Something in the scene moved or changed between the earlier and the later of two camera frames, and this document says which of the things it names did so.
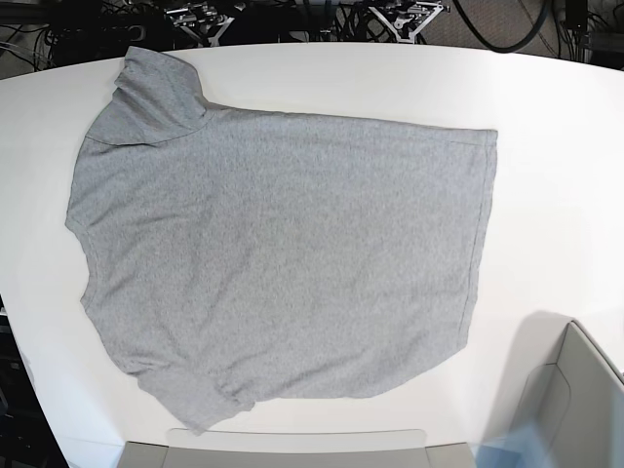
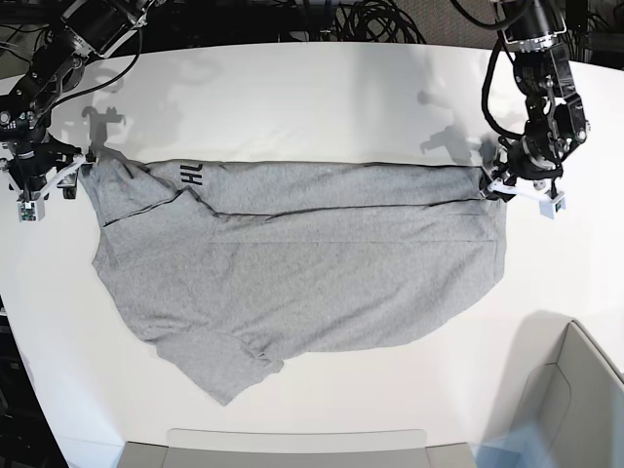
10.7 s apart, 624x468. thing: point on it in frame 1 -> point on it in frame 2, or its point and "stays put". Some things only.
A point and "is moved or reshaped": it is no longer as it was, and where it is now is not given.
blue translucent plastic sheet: [521, 448] stays put
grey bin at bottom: [296, 448] stays put
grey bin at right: [568, 392] stays put
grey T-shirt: [229, 256] is moved or reshaped
